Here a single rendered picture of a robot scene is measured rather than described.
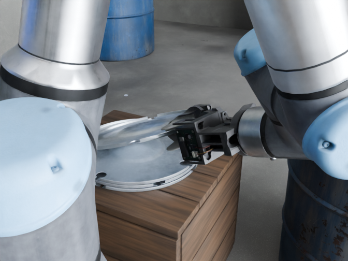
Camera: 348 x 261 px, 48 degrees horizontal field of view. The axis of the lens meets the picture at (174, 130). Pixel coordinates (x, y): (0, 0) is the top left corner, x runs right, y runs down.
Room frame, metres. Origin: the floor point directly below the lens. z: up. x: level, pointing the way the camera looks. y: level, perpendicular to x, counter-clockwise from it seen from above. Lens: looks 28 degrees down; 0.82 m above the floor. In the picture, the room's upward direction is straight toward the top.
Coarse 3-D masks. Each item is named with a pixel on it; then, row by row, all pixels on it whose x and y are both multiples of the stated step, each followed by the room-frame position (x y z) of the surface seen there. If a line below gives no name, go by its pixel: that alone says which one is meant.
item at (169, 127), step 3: (192, 114) 0.61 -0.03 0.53; (177, 117) 0.64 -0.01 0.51; (180, 117) 0.63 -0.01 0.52; (183, 117) 0.63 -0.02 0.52; (186, 117) 0.62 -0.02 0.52; (189, 117) 0.62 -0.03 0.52; (192, 117) 0.61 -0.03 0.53; (174, 120) 0.64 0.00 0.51; (177, 120) 0.64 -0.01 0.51; (171, 123) 0.63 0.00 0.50; (165, 126) 0.62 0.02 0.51; (168, 126) 0.61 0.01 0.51; (171, 126) 0.60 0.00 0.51; (174, 126) 0.61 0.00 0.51; (177, 126) 0.61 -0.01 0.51; (162, 129) 0.61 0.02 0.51; (165, 129) 0.60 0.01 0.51; (168, 129) 0.66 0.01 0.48; (171, 129) 0.65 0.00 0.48
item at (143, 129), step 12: (132, 120) 0.89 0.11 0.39; (144, 120) 0.88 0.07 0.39; (156, 120) 0.80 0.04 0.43; (168, 120) 0.76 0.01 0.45; (108, 132) 0.82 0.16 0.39; (120, 132) 0.74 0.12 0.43; (132, 132) 0.71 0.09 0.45; (144, 132) 0.70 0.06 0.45; (156, 132) 0.68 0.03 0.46; (168, 132) 0.64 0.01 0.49; (108, 144) 0.66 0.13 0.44; (120, 144) 0.62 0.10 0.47
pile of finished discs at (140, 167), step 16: (144, 144) 0.78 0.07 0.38; (160, 144) 0.78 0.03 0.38; (112, 160) 0.72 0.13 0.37; (128, 160) 0.72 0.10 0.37; (144, 160) 0.72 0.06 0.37; (160, 160) 0.72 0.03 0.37; (176, 160) 0.72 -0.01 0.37; (96, 176) 0.66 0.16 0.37; (112, 176) 0.66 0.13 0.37; (128, 176) 0.66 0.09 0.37; (144, 176) 0.66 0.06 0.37; (160, 176) 0.66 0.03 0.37; (176, 176) 0.66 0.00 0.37
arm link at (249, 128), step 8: (248, 112) 0.50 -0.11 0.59; (256, 112) 0.49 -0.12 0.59; (264, 112) 0.48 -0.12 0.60; (240, 120) 0.50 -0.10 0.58; (248, 120) 0.49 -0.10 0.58; (256, 120) 0.48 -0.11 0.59; (240, 128) 0.49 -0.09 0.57; (248, 128) 0.48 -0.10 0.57; (256, 128) 0.47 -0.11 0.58; (240, 136) 0.48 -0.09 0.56; (248, 136) 0.48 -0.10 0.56; (256, 136) 0.47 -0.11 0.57; (240, 144) 0.49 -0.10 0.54; (248, 144) 0.47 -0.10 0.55; (256, 144) 0.46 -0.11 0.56; (248, 152) 0.48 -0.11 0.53; (256, 152) 0.47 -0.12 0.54; (264, 152) 0.46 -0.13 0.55; (272, 160) 0.48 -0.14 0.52
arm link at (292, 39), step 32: (256, 0) 0.29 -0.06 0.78; (288, 0) 0.28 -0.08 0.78; (320, 0) 0.27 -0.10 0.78; (256, 32) 0.31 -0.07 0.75; (288, 32) 0.28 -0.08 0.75; (320, 32) 0.27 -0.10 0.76; (288, 64) 0.29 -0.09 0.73; (320, 64) 0.28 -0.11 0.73; (288, 96) 0.30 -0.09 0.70; (320, 96) 0.28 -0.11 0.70; (288, 128) 0.32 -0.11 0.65; (320, 128) 0.27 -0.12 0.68; (320, 160) 0.26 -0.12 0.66
